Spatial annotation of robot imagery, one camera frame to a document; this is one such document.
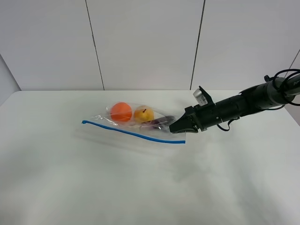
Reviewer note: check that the orange fruit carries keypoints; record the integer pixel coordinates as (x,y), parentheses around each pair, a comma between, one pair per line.
(121,112)

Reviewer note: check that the purple eggplant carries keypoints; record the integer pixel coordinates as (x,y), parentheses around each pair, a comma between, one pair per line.
(161,123)

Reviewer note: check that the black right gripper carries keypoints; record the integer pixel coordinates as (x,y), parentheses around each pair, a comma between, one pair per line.
(198,117)

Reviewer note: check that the yellow pear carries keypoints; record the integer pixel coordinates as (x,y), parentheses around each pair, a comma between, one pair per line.
(143,114)

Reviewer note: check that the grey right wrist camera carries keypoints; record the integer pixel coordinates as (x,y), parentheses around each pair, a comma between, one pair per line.
(202,97)

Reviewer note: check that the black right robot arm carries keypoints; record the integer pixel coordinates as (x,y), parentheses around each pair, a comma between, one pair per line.
(273,94)

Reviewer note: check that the clear zip bag blue seal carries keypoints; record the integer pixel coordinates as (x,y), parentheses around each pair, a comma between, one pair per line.
(103,120)

